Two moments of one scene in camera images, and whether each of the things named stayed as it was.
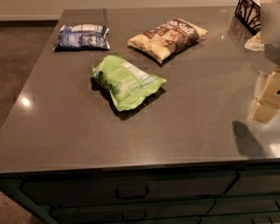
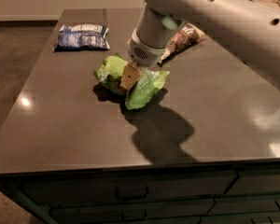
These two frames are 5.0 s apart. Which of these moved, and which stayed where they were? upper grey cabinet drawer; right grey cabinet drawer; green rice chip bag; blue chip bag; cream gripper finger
Moved: green rice chip bag; cream gripper finger
Stayed: right grey cabinet drawer; upper grey cabinet drawer; blue chip bag
